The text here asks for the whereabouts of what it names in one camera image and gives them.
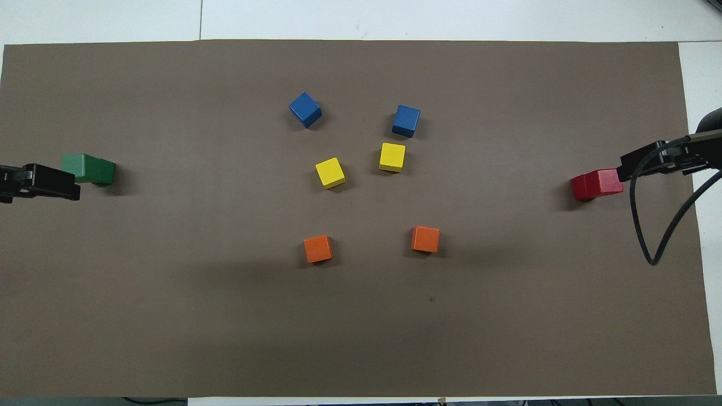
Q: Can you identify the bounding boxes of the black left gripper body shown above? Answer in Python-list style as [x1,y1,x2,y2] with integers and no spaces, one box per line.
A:
[0,165,24,204]

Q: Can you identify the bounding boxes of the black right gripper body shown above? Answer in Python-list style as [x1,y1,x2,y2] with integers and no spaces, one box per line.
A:
[668,107,722,171]

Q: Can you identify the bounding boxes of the orange wooden cube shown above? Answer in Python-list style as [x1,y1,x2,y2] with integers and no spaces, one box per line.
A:
[411,226,441,253]
[303,235,333,264]

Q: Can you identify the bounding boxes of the blue wooden cube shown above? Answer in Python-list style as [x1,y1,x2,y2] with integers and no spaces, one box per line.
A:
[391,104,421,139]
[289,92,323,129]

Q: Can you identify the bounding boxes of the yellow wooden cube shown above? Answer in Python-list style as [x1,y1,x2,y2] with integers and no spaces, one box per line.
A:
[378,142,407,173]
[315,157,346,189]

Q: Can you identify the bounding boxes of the brown table mat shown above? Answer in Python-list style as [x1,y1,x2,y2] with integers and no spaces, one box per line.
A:
[0,39,717,398]

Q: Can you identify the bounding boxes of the thin black floor cable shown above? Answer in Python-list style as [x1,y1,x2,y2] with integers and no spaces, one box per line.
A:
[121,396,188,405]

